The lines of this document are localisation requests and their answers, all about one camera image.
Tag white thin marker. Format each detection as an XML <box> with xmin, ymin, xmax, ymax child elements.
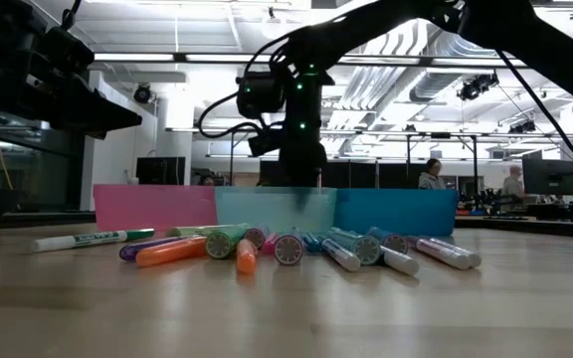
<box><xmin>428</xmin><ymin>237</ymin><xmax>482</xmax><ymax>269</ymax></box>

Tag black partition panels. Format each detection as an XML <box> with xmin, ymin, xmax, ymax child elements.
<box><xmin>259</xmin><ymin>159</ymin><xmax>437</xmax><ymax>190</ymax></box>

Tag black ceiling track fixture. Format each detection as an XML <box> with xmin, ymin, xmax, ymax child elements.
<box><xmin>534</xmin><ymin>0</ymin><xmax>573</xmax><ymax>21</ymax></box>

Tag purple thick marker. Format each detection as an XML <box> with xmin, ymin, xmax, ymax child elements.
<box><xmin>243</xmin><ymin>224</ymin><xmax>271</xmax><ymax>251</ymax></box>

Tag black aluminium table frame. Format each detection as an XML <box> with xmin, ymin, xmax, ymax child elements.
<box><xmin>0</xmin><ymin>211</ymin><xmax>573</xmax><ymax>241</ymax></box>

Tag blue plastic bin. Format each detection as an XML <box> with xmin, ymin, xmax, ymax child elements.
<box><xmin>334</xmin><ymin>188</ymin><xmax>460</xmax><ymax>237</ymax></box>

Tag translucent teal plastic bin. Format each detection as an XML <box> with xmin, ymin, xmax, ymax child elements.
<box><xmin>215</xmin><ymin>186</ymin><xmax>338</xmax><ymax>235</ymax></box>

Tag teal thick marker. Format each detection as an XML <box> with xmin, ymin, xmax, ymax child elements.
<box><xmin>326</xmin><ymin>226</ymin><xmax>383</xmax><ymax>267</ymax></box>

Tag black ceiling spotlight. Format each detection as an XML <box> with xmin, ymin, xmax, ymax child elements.
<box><xmin>133</xmin><ymin>83</ymin><xmax>153</xmax><ymax>104</ymax></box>

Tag blue-violet thick marker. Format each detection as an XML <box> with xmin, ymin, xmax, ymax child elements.
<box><xmin>365</xmin><ymin>226</ymin><xmax>410</xmax><ymax>256</ymax></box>

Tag black monitor on arm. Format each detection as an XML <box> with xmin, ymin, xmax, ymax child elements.
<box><xmin>521</xmin><ymin>157</ymin><xmax>573</xmax><ymax>197</ymax></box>

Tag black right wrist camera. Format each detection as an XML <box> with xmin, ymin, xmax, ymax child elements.
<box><xmin>248</xmin><ymin>129</ymin><xmax>284</xmax><ymax>158</ymax></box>

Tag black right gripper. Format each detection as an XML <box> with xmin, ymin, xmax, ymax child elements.
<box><xmin>279</xmin><ymin>123</ymin><xmax>328</xmax><ymax>210</ymax></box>

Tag black computer monitor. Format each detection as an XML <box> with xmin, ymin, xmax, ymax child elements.
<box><xmin>135</xmin><ymin>156</ymin><xmax>187</xmax><ymax>187</ymax></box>

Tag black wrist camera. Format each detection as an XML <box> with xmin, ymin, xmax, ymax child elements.
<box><xmin>45</xmin><ymin>27</ymin><xmax>96</xmax><ymax>76</ymax></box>
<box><xmin>248</xmin><ymin>129</ymin><xmax>284</xmax><ymax>158</ymax></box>

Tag white marker with green cap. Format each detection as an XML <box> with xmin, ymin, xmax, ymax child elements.
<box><xmin>32</xmin><ymin>228</ymin><xmax>156</xmax><ymax>254</ymax></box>

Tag pink plastic bin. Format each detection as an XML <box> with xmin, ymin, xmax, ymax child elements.
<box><xmin>93</xmin><ymin>184</ymin><xmax>218</xmax><ymax>233</ymax></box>

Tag orange highlighter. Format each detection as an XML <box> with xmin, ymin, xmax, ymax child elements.
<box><xmin>236</xmin><ymin>238</ymin><xmax>259</xmax><ymax>275</ymax></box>
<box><xmin>135</xmin><ymin>235</ymin><xmax>209</xmax><ymax>269</ymax></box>

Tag long ceiling light bar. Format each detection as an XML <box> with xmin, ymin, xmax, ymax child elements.
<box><xmin>92</xmin><ymin>52</ymin><xmax>529</xmax><ymax>70</ymax></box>

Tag silver air duct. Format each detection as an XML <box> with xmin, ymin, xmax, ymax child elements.
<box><xmin>408</xmin><ymin>19</ymin><xmax>499</xmax><ymax>103</ymax></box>

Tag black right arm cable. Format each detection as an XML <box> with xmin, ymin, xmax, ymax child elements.
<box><xmin>494</xmin><ymin>49</ymin><xmax>573</xmax><ymax>185</ymax></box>

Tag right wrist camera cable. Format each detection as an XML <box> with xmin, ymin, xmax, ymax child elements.
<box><xmin>196</xmin><ymin>91</ymin><xmax>268</xmax><ymax>141</ymax></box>

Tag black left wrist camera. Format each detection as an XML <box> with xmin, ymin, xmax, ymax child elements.
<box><xmin>45</xmin><ymin>27</ymin><xmax>96</xmax><ymax>76</ymax></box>

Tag white marker with red cap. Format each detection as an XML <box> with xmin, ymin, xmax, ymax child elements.
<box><xmin>405</xmin><ymin>235</ymin><xmax>473</xmax><ymax>271</ymax></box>

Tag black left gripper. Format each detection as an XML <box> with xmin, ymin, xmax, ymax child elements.
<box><xmin>0</xmin><ymin>69</ymin><xmax>143</xmax><ymax>141</ymax></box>

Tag blue highlighter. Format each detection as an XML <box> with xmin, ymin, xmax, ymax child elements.
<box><xmin>299</xmin><ymin>230</ymin><xmax>323</xmax><ymax>254</ymax></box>

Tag white marker with black cap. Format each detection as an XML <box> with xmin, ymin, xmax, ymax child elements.
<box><xmin>379</xmin><ymin>245</ymin><xmax>421</xmax><ymax>277</ymax></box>

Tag purple highlighter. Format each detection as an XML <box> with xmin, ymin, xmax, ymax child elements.
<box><xmin>118</xmin><ymin>235</ymin><xmax>201</xmax><ymax>263</ymax></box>

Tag black metal frame rig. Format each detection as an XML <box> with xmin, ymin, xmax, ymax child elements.
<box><xmin>165</xmin><ymin>126</ymin><xmax>573</xmax><ymax>196</ymax></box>

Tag cluttered office desk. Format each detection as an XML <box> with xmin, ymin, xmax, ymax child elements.
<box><xmin>458</xmin><ymin>191</ymin><xmax>573</xmax><ymax>223</ymax></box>

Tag yellow cable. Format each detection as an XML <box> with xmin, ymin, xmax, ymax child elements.
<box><xmin>0</xmin><ymin>108</ymin><xmax>15</xmax><ymax>191</ymax></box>

